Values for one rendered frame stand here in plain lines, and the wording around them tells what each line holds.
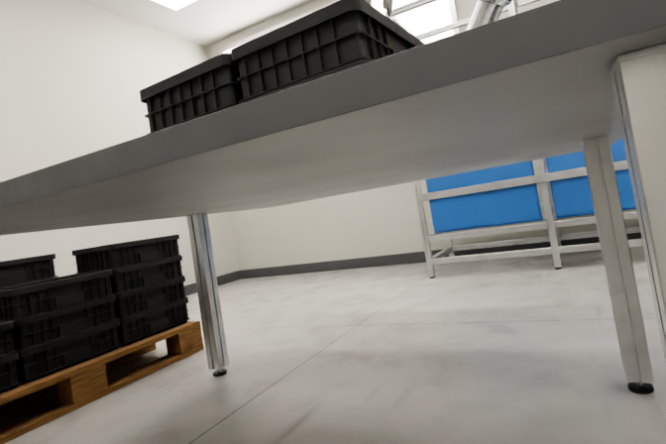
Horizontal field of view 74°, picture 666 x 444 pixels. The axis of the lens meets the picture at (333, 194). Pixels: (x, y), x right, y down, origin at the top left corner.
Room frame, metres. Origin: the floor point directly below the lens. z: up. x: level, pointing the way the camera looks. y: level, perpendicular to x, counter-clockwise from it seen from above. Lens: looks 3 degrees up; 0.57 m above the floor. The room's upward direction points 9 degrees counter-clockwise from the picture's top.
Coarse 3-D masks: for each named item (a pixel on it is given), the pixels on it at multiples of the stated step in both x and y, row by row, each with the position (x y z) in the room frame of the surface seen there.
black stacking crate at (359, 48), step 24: (336, 24) 0.77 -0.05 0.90; (360, 24) 0.76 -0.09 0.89; (264, 48) 0.85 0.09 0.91; (288, 48) 0.82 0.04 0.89; (312, 48) 0.79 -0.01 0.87; (336, 48) 0.76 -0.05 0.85; (360, 48) 0.75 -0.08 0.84; (384, 48) 0.84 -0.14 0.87; (408, 48) 0.96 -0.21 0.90; (240, 72) 0.89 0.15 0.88; (264, 72) 0.86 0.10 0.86; (288, 72) 0.83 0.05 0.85; (312, 72) 0.80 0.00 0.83
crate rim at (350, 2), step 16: (352, 0) 0.74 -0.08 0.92; (304, 16) 0.78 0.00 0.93; (320, 16) 0.77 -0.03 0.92; (336, 16) 0.75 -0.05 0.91; (384, 16) 0.83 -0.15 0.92; (272, 32) 0.82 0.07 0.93; (288, 32) 0.80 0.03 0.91; (400, 32) 0.89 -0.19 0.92; (240, 48) 0.87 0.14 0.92; (256, 48) 0.85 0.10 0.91
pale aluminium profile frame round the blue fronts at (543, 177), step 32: (416, 0) 3.15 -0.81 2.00; (512, 0) 2.87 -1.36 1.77; (544, 160) 3.45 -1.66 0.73; (416, 192) 3.26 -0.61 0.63; (448, 192) 3.14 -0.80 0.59; (544, 192) 2.88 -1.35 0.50; (512, 224) 3.60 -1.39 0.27; (544, 224) 2.89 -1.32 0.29; (576, 224) 2.81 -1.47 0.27; (480, 256) 3.09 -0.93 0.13; (512, 256) 2.99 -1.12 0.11
